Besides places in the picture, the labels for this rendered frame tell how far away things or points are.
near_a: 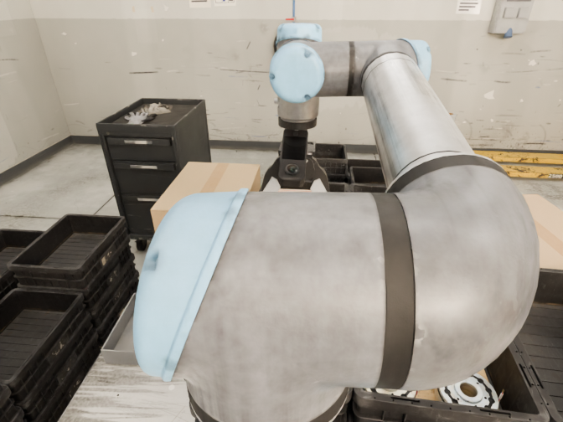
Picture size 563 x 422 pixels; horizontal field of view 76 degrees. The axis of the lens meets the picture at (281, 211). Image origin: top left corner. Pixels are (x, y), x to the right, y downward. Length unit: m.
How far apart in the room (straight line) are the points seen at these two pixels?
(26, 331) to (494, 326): 1.68
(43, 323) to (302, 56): 1.51
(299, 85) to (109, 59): 4.04
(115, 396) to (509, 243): 0.91
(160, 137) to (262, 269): 1.99
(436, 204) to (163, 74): 4.12
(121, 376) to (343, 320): 0.89
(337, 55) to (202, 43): 3.58
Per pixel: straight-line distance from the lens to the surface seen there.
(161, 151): 2.18
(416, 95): 0.39
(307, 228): 0.19
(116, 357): 1.04
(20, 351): 1.70
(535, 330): 1.05
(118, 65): 4.46
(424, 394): 0.82
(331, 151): 2.66
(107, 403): 1.00
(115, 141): 2.26
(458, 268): 0.19
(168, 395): 0.97
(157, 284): 0.19
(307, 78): 0.51
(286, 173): 0.61
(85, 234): 2.01
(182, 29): 4.13
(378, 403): 0.68
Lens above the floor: 1.48
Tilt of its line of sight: 30 degrees down
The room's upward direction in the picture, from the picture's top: straight up
